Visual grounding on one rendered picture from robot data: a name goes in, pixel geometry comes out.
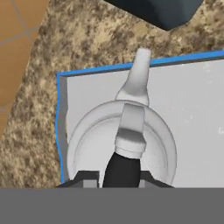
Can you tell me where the white kettle with black handle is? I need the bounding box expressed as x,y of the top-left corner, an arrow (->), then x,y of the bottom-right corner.
66,47 -> 178,189

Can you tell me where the dark grey block appliance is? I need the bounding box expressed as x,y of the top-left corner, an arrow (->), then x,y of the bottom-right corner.
103,0 -> 205,32

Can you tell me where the grey tray with blue rim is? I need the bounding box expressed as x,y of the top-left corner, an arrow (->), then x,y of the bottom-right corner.
55,50 -> 224,189

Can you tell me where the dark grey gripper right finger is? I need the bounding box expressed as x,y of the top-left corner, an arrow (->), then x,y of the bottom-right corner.
139,171 -> 175,189

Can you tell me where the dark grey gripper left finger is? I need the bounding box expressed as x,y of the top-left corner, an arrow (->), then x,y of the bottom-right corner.
55,171 -> 100,189

